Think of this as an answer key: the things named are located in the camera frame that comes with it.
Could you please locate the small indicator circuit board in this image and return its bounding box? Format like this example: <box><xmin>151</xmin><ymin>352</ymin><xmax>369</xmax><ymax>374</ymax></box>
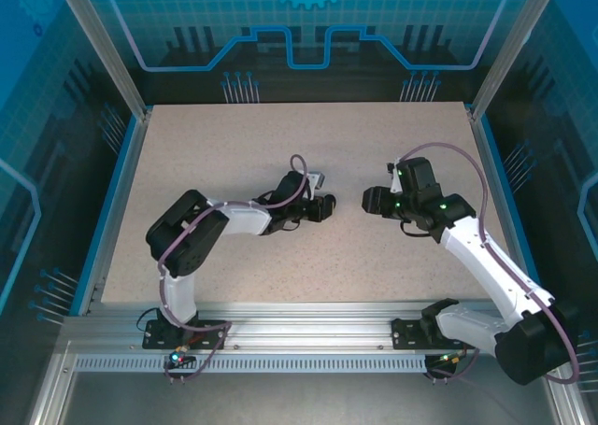
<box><xmin>436</xmin><ymin>352</ymin><xmax>468</xmax><ymax>368</ymax></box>
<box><xmin>168</xmin><ymin>347</ymin><xmax>195</xmax><ymax>369</ymax></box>

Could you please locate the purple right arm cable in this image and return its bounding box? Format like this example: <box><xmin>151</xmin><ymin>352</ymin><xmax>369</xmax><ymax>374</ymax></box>
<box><xmin>399</xmin><ymin>142</ymin><xmax>580</xmax><ymax>385</ymax></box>

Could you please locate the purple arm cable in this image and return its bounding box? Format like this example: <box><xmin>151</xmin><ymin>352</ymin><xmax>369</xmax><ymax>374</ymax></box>
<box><xmin>399</xmin><ymin>142</ymin><xmax>580</xmax><ymax>385</ymax></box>
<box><xmin>156</xmin><ymin>153</ymin><xmax>312</xmax><ymax>384</ymax></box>

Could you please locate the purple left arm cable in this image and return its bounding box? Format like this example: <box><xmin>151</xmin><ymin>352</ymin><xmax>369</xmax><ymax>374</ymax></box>
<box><xmin>156</xmin><ymin>153</ymin><xmax>312</xmax><ymax>384</ymax></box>

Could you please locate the side rail with blue trim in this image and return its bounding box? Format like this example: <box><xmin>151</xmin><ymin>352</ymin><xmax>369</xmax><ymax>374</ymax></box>
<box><xmin>77</xmin><ymin>109</ymin><xmax>153</xmax><ymax>319</ymax></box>
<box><xmin>466</xmin><ymin>105</ymin><xmax>552</xmax><ymax>317</ymax></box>

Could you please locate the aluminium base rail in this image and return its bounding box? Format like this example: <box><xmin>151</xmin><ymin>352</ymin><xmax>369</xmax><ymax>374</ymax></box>
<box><xmin>60</xmin><ymin>300</ymin><xmax>560</xmax><ymax>351</ymax></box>

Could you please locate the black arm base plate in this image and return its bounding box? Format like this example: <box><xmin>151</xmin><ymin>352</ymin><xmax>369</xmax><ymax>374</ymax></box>
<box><xmin>391</xmin><ymin>319</ymin><xmax>474</xmax><ymax>350</ymax></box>
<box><xmin>142</xmin><ymin>319</ymin><xmax>229</xmax><ymax>350</ymax></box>

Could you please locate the slotted grey cable duct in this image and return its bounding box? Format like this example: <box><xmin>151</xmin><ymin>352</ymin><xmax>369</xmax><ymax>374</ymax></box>
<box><xmin>73</xmin><ymin>354</ymin><xmax>429</xmax><ymax>375</ymax></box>

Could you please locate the aluminium frame post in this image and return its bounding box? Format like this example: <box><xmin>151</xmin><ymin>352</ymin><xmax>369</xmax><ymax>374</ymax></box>
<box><xmin>50</xmin><ymin>0</ymin><xmax>153</xmax><ymax>120</ymax></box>
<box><xmin>469</xmin><ymin>0</ymin><xmax>564</xmax><ymax>120</ymax></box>

